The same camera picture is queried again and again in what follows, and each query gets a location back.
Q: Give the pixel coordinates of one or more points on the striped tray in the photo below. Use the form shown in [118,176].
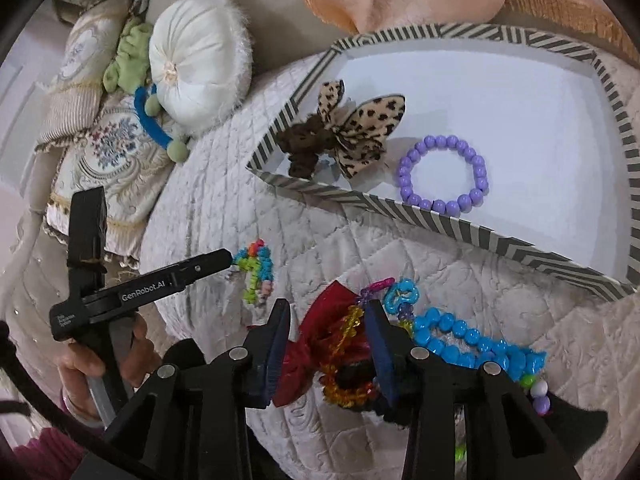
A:
[500,90]

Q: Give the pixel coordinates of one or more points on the black scrunchie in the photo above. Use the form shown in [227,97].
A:
[352,375]

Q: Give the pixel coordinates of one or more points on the floral embroidered pillow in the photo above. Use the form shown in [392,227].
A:
[115,150]

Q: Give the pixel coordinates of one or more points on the person's left hand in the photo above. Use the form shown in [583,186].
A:
[80,367]

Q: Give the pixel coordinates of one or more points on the quilted cream bed cover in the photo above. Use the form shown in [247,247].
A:
[225,185]

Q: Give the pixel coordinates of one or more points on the leopard print bow scrunchie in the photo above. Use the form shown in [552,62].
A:
[360,125]

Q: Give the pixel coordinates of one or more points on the red bow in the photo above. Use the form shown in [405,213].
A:
[335,305]

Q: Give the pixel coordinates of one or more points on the green plush toy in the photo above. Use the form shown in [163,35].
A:
[130,60]

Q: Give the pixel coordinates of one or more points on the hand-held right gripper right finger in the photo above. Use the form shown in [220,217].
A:
[382,355]

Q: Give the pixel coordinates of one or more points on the brown scrunchie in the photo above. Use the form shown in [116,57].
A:
[300,142]

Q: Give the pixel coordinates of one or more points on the white round cushion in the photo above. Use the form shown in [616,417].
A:
[195,60]

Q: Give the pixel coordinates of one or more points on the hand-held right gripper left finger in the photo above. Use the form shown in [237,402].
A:
[277,350]

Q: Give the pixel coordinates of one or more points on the cream embroidered pillow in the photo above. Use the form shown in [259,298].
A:
[85,55]

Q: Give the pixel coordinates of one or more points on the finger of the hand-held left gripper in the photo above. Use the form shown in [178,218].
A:
[210,262]

